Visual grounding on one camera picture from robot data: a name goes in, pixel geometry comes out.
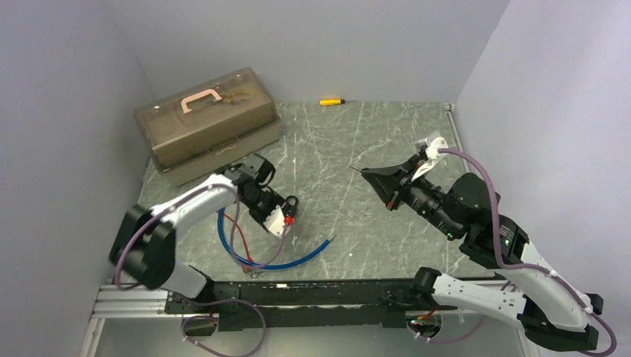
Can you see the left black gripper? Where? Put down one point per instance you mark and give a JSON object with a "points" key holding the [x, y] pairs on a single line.
{"points": [[277, 200]]}

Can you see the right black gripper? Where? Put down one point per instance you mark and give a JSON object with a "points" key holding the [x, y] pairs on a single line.
{"points": [[391, 183]]}

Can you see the black padlock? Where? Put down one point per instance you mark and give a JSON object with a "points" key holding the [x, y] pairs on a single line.
{"points": [[290, 206]]}

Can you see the blue cable lock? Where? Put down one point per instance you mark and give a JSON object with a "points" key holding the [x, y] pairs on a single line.
{"points": [[227, 223]]}

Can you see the black headed key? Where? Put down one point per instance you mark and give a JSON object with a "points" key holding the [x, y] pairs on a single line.
{"points": [[359, 170]]}

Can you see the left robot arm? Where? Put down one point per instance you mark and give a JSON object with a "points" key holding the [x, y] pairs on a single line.
{"points": [[145, 245]]}

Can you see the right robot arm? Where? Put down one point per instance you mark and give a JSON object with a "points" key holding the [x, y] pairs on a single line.
{"points": [[550, 312]]}

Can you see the brown translucent tool box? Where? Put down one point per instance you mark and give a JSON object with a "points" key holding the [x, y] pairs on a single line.
{"points": [[194, 132]]}

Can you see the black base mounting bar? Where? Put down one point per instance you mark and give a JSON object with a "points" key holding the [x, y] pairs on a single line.
{"points": [[250, 316]]}

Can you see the yellow handled screwdriver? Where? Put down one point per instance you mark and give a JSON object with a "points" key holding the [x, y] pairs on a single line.
{"points": [[331, 102]]}

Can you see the aluminium frame rail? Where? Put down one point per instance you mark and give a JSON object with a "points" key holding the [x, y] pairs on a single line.
{"points": [[139, 302]]}

